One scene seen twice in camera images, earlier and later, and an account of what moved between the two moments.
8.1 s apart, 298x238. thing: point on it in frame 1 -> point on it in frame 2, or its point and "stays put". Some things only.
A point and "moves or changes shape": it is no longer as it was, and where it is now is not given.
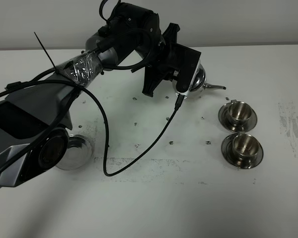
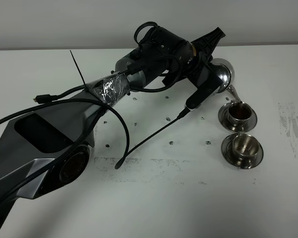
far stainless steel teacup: [238, 113] stays put
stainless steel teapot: [197, 85] moves or changes shape
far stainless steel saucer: [223, 118] stays put
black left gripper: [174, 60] -> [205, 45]
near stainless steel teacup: [245, 147] stays put
